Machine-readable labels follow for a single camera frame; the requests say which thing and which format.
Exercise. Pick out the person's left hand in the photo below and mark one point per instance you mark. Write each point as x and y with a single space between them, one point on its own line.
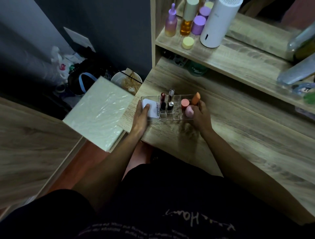
139 120

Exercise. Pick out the person's right hand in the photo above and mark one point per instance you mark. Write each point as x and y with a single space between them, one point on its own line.
203 119

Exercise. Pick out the person's left thumb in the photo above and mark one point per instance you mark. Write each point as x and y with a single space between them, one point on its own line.
146 109

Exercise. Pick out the person's right thumb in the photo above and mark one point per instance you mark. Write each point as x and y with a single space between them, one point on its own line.
193 118

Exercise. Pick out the clear acrylic makeup organizer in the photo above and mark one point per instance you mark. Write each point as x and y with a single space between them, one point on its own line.
176 114

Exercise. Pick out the person's left forearm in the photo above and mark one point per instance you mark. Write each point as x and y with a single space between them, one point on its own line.
110 170

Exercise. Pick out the person's right forearm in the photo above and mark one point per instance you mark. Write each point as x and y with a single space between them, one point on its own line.
243 172

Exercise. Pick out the white cosmetic packet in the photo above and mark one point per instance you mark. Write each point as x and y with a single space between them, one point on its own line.
152 108

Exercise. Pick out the pink makeup sponge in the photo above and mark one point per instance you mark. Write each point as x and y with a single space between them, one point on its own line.
189 112

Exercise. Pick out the coral pink lipstick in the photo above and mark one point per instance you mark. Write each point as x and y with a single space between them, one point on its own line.
185 103

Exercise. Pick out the dark red lipstick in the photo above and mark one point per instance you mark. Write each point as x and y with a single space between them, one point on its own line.
163 101

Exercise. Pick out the orange makeup sponge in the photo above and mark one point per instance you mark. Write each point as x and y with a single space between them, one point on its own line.
196 98

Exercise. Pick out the silver black lipstick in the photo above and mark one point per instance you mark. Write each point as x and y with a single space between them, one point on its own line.
170 99

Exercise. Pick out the white round bin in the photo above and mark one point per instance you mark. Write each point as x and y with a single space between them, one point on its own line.
126 82

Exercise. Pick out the white plastic-wrapped stool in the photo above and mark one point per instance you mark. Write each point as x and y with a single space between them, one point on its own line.
98 113

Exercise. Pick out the person's leg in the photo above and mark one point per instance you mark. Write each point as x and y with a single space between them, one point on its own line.
139 157

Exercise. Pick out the green round jar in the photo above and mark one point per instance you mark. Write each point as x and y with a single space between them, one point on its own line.
196 69

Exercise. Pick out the dark patterned cosmetic pouch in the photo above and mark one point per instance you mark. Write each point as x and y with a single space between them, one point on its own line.
173 57

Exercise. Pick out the wooden vanity shelf unit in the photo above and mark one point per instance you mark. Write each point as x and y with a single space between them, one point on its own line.
236 61

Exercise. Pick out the small yellow jar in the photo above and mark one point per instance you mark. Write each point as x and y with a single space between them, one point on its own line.
188 42

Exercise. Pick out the black printed shirt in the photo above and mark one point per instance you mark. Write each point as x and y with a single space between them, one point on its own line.
187 204

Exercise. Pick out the purple gradient dropper bottle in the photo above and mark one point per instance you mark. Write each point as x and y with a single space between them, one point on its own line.
171 23

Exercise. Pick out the purple capped jar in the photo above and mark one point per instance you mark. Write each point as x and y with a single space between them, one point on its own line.
198 25

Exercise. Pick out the white plastic bag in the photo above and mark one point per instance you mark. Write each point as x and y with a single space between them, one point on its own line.
61 62

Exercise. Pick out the white flat board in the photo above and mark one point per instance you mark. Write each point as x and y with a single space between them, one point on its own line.
78 39

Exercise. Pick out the white cylindrical humidifier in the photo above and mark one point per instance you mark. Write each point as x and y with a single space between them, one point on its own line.
219 22

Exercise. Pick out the amber bottle with cream cap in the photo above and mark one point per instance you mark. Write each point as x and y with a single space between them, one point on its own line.
188 17

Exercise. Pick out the blue round container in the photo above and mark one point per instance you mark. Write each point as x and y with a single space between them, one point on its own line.
304 88

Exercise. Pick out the clear plastic bottle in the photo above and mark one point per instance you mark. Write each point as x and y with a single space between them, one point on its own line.
297 71
301 41

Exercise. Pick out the black shorts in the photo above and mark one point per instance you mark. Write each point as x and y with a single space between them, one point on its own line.
44 216

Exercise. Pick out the wooden bed frame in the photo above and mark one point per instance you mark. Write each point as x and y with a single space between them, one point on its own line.
32 150

